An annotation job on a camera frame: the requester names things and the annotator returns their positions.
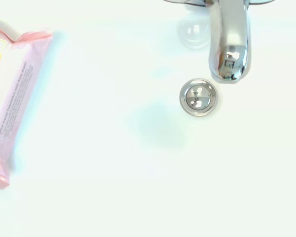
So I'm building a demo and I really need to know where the white ceramic sink basin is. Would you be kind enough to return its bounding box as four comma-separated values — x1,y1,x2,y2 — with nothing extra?
0,0,296,237

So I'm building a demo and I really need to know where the chrome sink drain stopper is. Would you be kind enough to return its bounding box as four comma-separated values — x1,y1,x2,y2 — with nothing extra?
179,78,219,117

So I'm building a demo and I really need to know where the chrome faucet spout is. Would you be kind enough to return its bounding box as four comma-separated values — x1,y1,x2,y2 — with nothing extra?
162,0,264,84

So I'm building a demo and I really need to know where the pink facial wipes pack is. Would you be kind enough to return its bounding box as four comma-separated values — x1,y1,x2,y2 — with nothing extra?
0,19,54,190

